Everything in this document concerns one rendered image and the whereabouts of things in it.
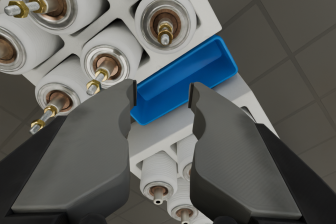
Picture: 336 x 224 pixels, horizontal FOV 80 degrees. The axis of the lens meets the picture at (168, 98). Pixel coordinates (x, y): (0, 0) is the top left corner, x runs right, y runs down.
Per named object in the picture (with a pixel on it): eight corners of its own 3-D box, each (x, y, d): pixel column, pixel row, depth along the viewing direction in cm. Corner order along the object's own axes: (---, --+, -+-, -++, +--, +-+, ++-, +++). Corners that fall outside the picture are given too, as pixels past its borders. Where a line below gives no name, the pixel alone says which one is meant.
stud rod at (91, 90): (109, 69, 33) (94, 91, 26) (107, 74, 33) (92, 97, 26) (103, 66, 32) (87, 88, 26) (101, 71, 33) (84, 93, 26)
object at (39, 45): (61, -2, 45) (5, 8, 29) (83, 39, 49) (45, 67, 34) (25, 12, 46) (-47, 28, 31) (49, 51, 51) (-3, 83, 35)
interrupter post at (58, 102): (58, 106, 38) (49, 117, 35) (51, 96, 37) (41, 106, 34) (69, 103, 38) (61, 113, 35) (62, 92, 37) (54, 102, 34)
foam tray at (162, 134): (190, 181, 87) (195, 225, 72) (130, 123, 71) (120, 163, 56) (277, 141, 76) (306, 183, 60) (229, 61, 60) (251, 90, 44)
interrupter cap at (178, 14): (132, 35, 32) (132, 36, 31) (154, -14, 28) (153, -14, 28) (175, 57, 33) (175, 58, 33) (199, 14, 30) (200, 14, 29)
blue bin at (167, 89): (145, 104, 67) (141, 127, 57) (124, 80, 63) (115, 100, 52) (227, 55, 59) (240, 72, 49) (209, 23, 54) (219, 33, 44)
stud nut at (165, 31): (154, 36, 25) (154, 38, 24) (163, 25, 24) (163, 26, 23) (166, 46, 25) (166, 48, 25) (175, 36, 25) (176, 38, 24)
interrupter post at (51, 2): (39, -2, 29) (25, 0, 26) (52, -11, 28) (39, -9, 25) (51, 14, 30) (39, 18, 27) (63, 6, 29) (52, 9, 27)
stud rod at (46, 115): (55, 107, 36) (31, 135, 30) (52, 103, 36) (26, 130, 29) (60, 106, 36) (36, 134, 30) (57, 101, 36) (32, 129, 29)
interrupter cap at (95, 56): (137, 58, 33) (137, 59, 33) (119, 92, 37) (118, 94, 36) (94, 34, 31) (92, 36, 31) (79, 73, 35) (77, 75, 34)
